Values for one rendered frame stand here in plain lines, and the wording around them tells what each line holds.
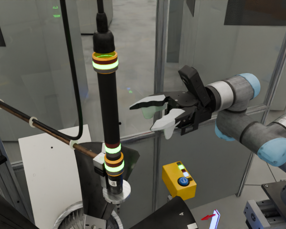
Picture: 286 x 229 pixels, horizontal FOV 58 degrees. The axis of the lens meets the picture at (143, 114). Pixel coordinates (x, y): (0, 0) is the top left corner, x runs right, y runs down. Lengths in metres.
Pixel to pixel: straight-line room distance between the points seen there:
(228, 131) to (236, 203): 1.87
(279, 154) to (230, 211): 1.87
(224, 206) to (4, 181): 1.84
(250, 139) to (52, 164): 0.71
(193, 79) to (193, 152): 1.32
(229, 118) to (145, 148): 0.95
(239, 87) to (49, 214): 0.80
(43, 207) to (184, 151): 1.04
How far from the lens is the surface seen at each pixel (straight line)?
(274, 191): 1.35
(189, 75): 0.57
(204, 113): 0.67
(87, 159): 0.86
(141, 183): 1.85
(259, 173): 2.94
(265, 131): 0.72
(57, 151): 1.05
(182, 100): 0.61
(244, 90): 0.71
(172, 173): 1.24
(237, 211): 2.55
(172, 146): 1.72
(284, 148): 0.70
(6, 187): 1.41
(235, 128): 0.74
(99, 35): 0.43
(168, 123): 0.54
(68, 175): 1.06
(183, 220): 0.95
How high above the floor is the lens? 1.98
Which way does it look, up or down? 35 degrees down
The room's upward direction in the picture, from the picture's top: straight up
